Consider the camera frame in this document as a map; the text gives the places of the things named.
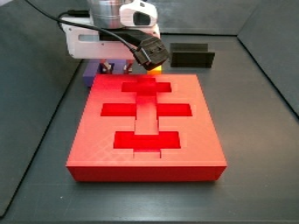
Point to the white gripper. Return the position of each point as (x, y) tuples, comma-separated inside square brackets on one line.
[(88, 44)]

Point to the red board with recesses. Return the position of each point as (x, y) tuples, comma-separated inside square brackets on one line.
[(145, 132)]

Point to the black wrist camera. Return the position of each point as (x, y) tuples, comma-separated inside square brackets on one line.
[(145, 47)]

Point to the yellow long bar block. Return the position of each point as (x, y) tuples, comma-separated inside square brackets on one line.
[(155, 71)]

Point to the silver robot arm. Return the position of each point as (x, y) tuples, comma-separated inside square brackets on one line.
[(117, 14)]

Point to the purple U-shaped block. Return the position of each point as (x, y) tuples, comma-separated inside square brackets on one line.
[(92, 69)]

